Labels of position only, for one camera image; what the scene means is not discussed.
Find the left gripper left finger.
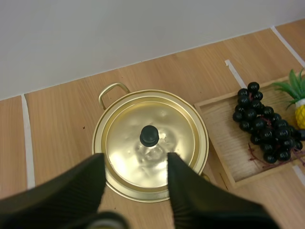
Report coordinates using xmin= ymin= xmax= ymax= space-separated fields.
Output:
xmin=0 ymin=153 xmax=129 ymax=229

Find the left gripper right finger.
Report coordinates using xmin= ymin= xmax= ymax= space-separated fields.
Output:
xmin=167 ymin=152 xmax=281 ymax=229

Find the shallow wooden tray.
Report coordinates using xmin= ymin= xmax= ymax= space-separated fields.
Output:
xmin=193 ymin=74 xmax=305 ymax=190

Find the gold lid with black knob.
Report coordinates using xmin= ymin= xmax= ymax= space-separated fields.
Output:
xmin=101 ymin=98 xmax=201 ymax=193

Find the bunch of dark toy grapes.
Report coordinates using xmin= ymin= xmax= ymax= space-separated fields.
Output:
xmin=232 ymin=82 xmax=305 ymax=170

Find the yellow toy pineapple green crown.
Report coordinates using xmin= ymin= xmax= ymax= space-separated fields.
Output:
xmin=271 ymin=68 xmax=305 ymax=131

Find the gold pot with two handles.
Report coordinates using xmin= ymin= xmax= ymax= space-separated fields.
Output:
xmin=91 ymin=83 xmax=210 ymax=203

